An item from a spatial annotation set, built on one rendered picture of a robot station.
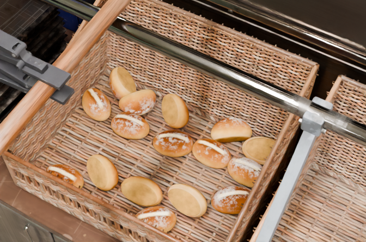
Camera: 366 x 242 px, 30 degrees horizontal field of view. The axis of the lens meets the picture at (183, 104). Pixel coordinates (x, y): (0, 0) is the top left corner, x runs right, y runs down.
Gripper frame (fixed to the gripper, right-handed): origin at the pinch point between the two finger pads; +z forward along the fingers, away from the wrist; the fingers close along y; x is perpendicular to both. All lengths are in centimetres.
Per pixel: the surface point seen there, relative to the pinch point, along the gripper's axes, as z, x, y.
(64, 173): -14, -9, 55
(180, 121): 1, -35, 56
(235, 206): 23, -22, 56
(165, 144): 1, -28, 56
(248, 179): 23, -30, 56
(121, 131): -10, -26, 57
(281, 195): 37.3, -7.0, 13.2
